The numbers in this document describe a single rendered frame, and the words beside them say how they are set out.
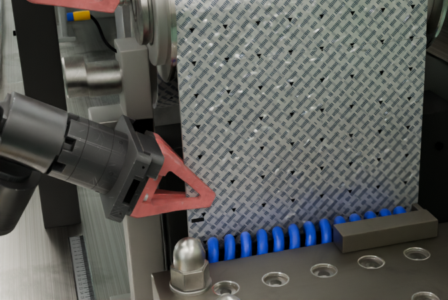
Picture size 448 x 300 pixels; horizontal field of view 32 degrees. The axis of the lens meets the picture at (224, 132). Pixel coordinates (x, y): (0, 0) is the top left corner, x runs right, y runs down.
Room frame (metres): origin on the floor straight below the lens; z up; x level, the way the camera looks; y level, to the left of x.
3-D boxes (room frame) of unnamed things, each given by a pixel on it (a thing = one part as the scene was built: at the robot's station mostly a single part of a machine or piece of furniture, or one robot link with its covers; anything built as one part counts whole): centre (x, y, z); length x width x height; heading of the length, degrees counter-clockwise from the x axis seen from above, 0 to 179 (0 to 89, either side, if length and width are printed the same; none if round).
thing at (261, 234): (0.66, -0.08, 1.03); 0.21 x 0.04 x 0.03; 103
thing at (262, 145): (0.68, -0.08, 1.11); 0.23 x 0.01 x 0.18; 103
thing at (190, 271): (0.58, 0.04, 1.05); 0.04 x 0.04 x 0.04
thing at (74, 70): (0.73, 0.14, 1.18); 0.04 x 0.02 x 0.04; 13
